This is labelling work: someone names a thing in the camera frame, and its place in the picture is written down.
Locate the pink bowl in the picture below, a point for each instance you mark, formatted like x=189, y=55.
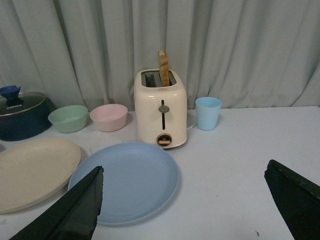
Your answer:
x=109, y=117

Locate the cream toaster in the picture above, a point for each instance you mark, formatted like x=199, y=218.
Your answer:
x=161, y=111

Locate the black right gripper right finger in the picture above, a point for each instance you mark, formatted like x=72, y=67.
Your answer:
x=296, y=198

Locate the blue plate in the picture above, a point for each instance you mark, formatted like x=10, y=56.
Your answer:
x=139, y=179

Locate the green bowl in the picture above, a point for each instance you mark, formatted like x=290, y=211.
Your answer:
x=69, y=119

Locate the cream plate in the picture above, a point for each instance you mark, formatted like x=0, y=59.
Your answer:
x=35, y=170

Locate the glass pot lid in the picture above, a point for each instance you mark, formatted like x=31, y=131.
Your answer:
x=13, y=102

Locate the light blue cup right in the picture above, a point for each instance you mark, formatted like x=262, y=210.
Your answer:
x=207, y=112

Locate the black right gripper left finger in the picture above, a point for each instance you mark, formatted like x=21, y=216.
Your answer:
x=74, y=216

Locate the grey-green curtain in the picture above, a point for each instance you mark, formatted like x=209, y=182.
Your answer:
x=247, y=53

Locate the bread slice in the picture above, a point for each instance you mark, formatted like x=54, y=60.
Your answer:
x=163, y=63

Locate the dark blue saucepan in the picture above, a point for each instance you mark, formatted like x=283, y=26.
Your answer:
x=27, y=124

